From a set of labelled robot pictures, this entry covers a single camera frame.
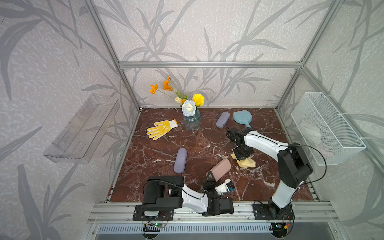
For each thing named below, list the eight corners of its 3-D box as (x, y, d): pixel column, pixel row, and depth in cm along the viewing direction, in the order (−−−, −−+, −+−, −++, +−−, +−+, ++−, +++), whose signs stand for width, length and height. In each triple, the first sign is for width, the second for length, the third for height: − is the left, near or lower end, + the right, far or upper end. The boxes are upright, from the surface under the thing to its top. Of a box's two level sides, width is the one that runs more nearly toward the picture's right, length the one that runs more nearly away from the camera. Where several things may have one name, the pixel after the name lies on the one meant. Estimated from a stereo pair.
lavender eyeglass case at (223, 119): (214, 126, 112) (215, 123, 109) (222, 112, 121) (222, 110, 118) (223, 129, 110) (224, 127, 107) (230, 115, 118) (231, 113, 116)
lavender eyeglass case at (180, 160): (173, 173, 89) (172, 170, 86) (179, 149, 99) (178, 146, 96) (183, 174, 88) (183, 171, 85) (188, 150, 99) (187, 147, 96)
